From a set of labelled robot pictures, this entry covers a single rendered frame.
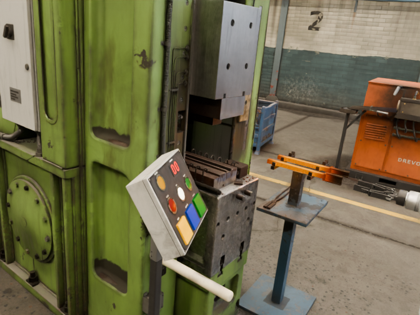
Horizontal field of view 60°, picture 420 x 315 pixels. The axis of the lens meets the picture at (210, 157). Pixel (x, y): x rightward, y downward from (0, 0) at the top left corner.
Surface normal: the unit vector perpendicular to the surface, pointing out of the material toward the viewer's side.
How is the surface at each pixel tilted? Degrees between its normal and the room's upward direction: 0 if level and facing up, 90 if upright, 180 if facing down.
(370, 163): 90
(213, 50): 90
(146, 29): 89
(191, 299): 90
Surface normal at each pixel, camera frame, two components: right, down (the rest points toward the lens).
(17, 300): 0.08, -0.94
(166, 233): -0.21, 0.30
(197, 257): -0.34, -0.56
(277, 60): -0.51, 0.23
